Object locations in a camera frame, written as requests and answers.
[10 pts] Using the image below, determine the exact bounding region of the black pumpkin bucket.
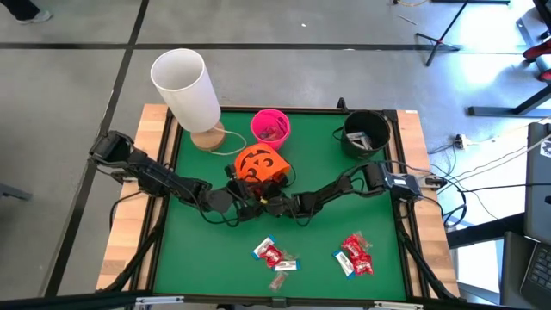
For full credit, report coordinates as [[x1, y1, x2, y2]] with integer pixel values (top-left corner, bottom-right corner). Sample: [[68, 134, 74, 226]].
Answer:
[[333, 109, 392, 161]]

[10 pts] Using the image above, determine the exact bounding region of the gray laptop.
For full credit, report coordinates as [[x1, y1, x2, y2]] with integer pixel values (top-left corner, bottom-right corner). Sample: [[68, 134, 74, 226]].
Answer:
[[523, 121, 551, 246]]

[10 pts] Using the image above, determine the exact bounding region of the black table frame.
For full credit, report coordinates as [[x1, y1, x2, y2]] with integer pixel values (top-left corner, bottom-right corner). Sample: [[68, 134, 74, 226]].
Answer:
[[128, 105, 431, 303]]

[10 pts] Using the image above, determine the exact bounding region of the black frame strut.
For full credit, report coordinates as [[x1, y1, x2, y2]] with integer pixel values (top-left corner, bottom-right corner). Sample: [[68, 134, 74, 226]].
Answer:
[[395, 206, 460, 301], [102, 206, 167, 294]]

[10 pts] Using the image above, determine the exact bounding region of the black desk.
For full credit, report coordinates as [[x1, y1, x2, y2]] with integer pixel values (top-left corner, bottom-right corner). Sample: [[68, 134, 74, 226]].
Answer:
[[467, 84, 551, 118]]

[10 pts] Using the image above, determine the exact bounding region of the pink plastic bucket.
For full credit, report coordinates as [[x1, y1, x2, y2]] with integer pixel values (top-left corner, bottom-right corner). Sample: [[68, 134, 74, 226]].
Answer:
[[250, 108, 292, 152]]

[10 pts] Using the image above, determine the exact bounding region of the green table mat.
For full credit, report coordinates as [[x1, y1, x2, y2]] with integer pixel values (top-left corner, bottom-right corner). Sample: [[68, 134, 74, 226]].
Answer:
[[153, 112, 408, 301]]

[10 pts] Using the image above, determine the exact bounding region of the white lamp cable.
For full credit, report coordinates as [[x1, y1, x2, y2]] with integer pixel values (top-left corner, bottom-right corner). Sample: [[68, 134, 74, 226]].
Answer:
[[209, 127, 248, 157]]

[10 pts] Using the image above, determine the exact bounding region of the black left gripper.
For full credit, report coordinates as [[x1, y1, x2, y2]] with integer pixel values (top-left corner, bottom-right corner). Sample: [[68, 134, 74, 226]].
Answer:
[[224, 164, 262, 223]]

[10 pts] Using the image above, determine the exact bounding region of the black tripod stand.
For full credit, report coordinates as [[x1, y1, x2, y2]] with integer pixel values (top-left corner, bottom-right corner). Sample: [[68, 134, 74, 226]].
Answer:
[[415, 0, 469, 68]]

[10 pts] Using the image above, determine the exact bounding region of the black crossbeam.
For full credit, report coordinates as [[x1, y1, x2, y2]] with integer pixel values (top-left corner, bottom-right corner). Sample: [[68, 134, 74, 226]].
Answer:
[[0, 288, 551, 310]]

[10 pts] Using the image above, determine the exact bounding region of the red candy packet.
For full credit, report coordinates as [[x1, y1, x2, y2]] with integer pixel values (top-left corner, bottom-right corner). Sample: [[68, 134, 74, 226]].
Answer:
[[351, 253, 375, 277], [340, 234, 365, 259], [259, 245, 285, 270]]

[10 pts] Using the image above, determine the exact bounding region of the gray stand foot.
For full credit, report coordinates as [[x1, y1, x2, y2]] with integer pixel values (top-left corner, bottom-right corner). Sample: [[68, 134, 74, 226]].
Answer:
[[0, 183, 34, 202]]

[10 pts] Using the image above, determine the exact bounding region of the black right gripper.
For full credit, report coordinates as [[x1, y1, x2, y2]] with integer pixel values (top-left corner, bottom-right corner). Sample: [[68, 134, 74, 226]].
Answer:
[[269, 178, 302, 219]]

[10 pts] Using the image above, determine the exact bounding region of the orange pumpkin bucket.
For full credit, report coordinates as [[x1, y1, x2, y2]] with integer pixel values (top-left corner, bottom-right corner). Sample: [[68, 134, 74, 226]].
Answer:
[[233, 142, 297, 190]]

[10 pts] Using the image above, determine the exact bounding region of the dark laptop with keyboard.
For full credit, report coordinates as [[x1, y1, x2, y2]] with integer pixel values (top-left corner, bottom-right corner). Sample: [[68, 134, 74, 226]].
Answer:
[[498, 231, 551, 310]]

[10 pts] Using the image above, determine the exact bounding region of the silver metal bracket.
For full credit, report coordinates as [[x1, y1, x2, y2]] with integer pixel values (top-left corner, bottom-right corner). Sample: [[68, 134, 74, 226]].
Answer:
[[373, 301, 425, 310], [135, 295, 185, 307]]

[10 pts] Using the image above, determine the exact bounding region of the white shade table lamp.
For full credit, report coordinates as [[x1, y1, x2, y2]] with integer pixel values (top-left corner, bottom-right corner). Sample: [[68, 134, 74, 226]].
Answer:
[[150, 47, 227, 152]]

